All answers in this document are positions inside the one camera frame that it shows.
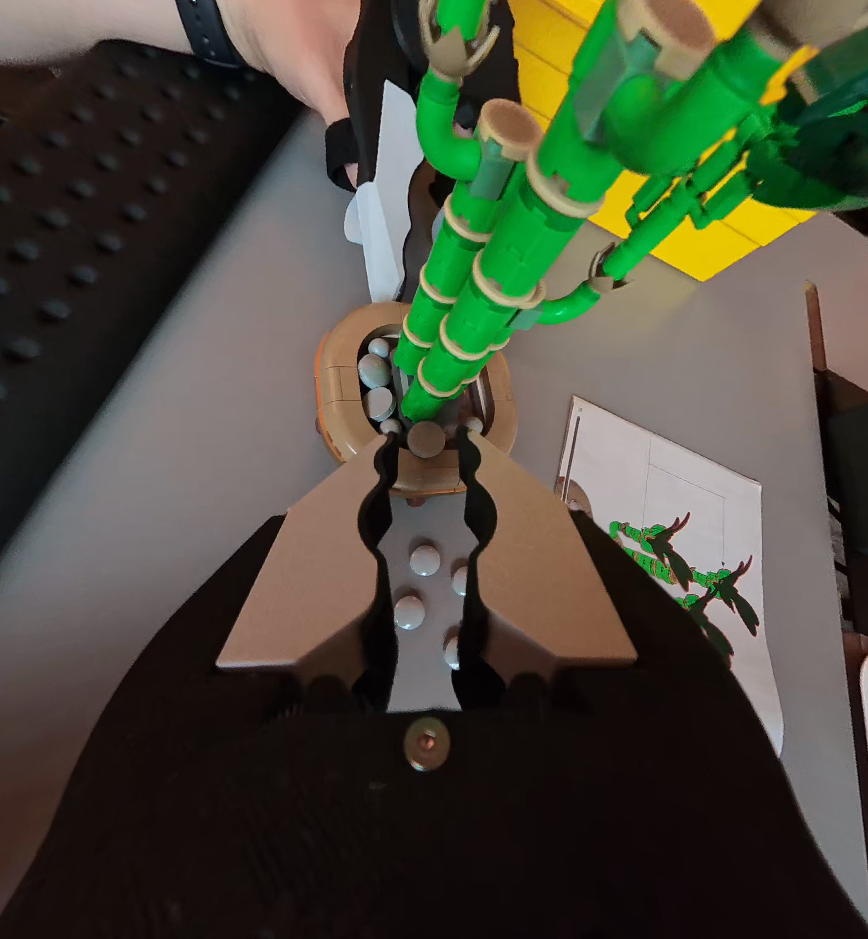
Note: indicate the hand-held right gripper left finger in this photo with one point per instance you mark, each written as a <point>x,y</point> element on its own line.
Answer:
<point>309,594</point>

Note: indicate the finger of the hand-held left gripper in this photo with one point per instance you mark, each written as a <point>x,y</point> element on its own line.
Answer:
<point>386,220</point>

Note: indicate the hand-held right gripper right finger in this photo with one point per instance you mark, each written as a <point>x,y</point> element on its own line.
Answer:
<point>544,594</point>

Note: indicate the cluster of white lego pebbles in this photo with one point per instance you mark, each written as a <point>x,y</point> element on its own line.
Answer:
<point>424,559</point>

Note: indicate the green lego bamboo plant model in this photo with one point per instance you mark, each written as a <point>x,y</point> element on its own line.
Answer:
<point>338,389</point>

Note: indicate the single round lego dome piece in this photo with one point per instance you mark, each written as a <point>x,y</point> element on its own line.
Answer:
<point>427,439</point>

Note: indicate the lego instruction booklet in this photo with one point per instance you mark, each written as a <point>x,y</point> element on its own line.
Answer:
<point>698,469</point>

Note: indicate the person's left hand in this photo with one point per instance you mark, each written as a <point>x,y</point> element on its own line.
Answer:
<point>294,44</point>

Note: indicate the black wristband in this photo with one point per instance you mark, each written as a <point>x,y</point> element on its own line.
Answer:
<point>206,37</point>

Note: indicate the stacked yellow storage bins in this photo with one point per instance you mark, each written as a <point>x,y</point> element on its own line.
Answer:
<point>698,249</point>

